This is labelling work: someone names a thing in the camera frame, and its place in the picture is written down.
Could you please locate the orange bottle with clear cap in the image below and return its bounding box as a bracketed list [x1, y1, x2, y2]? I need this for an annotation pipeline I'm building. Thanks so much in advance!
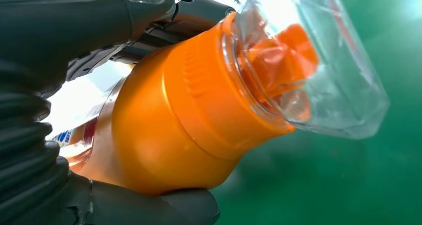
[43, 0, 391, 197]

